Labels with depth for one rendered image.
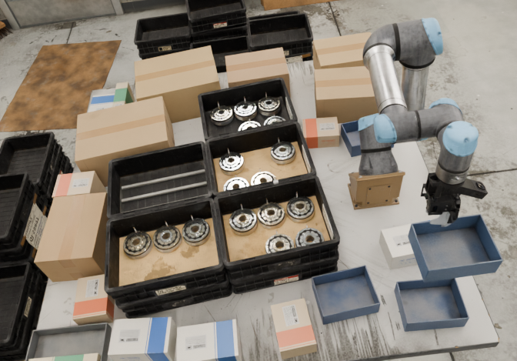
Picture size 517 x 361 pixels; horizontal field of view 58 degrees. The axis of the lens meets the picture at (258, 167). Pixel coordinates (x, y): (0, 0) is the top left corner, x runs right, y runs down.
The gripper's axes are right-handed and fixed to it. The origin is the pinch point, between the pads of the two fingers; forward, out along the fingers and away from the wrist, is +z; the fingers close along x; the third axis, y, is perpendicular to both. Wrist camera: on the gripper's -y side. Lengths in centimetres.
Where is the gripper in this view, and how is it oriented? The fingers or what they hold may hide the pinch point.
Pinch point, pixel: (445, 222)
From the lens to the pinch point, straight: 145.0
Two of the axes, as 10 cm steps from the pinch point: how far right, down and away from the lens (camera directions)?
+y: -9.9, 1.1, 0.4
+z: 1.1, 7.0, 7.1
